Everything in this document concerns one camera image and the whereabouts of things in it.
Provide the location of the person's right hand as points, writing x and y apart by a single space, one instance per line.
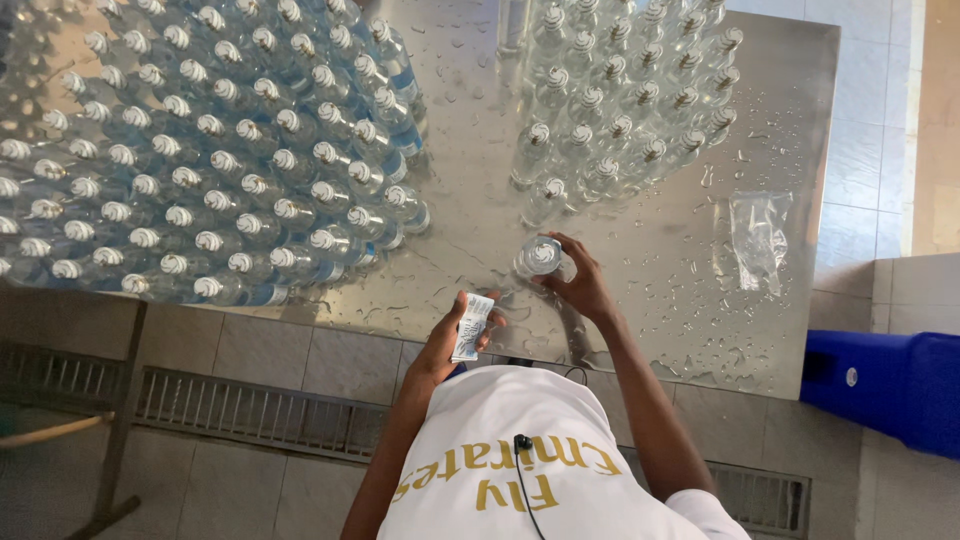
589 289

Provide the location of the person's left hand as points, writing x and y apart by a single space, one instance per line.
439 349

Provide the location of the stack of white paper labels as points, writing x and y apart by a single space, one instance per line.
472 326

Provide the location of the single clear water bottle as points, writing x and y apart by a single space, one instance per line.
540 256

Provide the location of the white shirt with gold print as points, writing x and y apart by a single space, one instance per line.
525 480

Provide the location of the clear plastic bag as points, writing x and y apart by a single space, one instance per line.
759 236

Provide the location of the group of unlabelled water bottles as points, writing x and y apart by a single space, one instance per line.
622 97

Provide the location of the metal floor drain grate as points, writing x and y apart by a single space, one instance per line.
247 409

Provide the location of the group of blue-labelled water bottles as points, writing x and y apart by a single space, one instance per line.
202 150

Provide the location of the blue plastic container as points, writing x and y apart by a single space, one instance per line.
892 386

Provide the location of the dark metal table leg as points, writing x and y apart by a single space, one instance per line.
120 405

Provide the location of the wooden stick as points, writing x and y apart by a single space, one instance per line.
52 432

